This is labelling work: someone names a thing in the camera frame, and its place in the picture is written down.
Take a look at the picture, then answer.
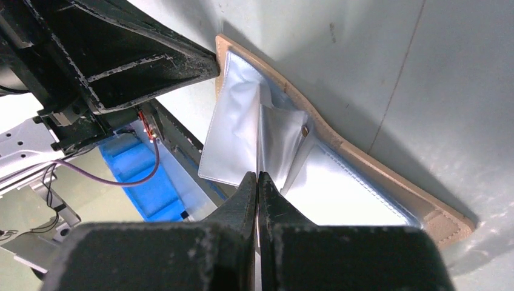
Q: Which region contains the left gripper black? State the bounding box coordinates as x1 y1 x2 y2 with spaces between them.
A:
1 1 219 155

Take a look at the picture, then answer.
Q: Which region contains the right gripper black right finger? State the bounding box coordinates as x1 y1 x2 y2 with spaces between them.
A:
258 172 454 290

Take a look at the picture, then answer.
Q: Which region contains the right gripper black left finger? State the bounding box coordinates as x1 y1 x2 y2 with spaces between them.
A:
42 172 257 290

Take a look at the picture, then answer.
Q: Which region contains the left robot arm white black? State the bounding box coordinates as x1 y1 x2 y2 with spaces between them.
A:
1 1 219 182

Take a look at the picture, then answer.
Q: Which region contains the blue plastic crate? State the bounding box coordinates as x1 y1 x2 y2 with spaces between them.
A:
98 134 190 224

